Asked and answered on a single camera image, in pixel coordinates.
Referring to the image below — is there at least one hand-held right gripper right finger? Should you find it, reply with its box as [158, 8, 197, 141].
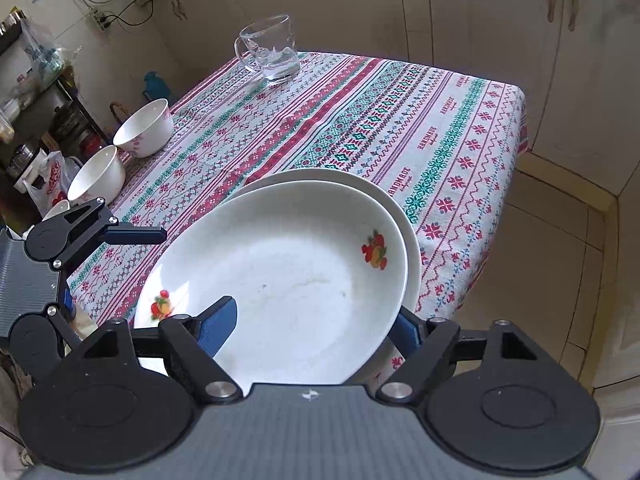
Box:
[376, 307, 548, 403]

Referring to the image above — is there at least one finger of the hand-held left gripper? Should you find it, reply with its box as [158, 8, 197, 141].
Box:
[52, 199, 167, 267]
[46, 282, 98, 356]

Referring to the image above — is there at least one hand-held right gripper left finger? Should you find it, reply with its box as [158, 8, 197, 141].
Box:
[75, 296, 243, 405]

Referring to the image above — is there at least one white pink floral bowl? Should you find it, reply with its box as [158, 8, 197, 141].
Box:
[42, 199, 72, 221]
[113, 98, 175, 159]
[67, 145, 127, 204]

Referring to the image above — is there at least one white fruit print plate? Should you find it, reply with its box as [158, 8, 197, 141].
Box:
[134, 180, 409, 391]
[234, 168, 420, 384]

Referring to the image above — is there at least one red white plastic bag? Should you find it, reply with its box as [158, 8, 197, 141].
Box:
[24, 150, 69, 213]

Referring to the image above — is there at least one black metal storage rack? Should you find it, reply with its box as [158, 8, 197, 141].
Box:
[0, 7, 109, 201]

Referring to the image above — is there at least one teal thermos flask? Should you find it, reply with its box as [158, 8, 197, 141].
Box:
[143, 71, 172, 106]

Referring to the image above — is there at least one patterned red green tablecloth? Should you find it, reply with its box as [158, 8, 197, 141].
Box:
[67, 51, 529, 391]

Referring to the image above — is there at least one clear plastic bag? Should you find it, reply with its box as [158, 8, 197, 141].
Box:
[19, 15, 68, 88]

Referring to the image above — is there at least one clear glass mug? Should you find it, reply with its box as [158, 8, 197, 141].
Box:
[234, 14, 301, 85]

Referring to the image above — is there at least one black power cable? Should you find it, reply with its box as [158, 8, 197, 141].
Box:
[102, 0, 157, 29]

